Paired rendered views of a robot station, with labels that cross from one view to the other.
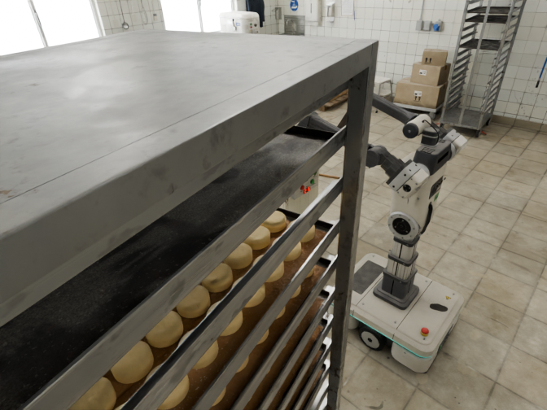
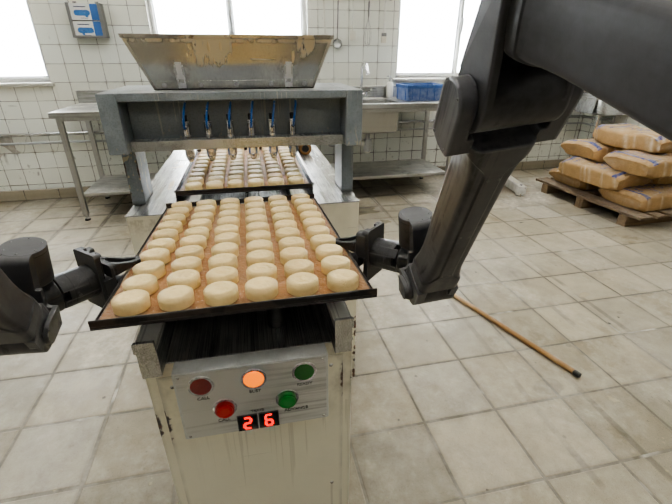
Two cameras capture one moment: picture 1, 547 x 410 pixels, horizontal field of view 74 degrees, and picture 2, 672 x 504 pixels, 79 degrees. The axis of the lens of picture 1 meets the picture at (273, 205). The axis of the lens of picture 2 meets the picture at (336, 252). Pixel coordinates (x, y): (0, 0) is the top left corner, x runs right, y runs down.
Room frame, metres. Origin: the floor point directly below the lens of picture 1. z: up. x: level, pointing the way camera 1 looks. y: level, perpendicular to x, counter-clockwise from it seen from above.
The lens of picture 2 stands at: (1.65, -0.59, 1.27)
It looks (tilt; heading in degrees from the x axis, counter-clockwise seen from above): 26 degrees down; 34
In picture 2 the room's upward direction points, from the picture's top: straight up
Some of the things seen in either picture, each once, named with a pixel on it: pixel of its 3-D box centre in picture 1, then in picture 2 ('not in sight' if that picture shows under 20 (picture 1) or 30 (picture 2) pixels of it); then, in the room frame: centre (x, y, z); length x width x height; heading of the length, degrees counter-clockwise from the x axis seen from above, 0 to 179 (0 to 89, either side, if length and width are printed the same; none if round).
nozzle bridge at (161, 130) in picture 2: not in sight; (242, 142); (2.61, 0.41, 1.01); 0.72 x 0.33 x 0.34; 135
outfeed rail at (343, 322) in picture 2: not in sight; (286, 172); (2.79, 0.38, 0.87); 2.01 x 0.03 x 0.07; 45
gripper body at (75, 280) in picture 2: not in sight; (79, 284); (1.90, 0.08, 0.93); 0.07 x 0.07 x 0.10; 1
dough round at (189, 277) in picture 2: not in sight; (184, 280); (1.98, -0.08, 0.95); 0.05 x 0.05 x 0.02
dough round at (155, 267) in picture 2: not in sight; (149, 270); (1.98, 0.00, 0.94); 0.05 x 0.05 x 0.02
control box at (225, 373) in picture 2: (304, 182); (255, 391); (1.99, -0.21, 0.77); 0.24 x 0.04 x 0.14; 135
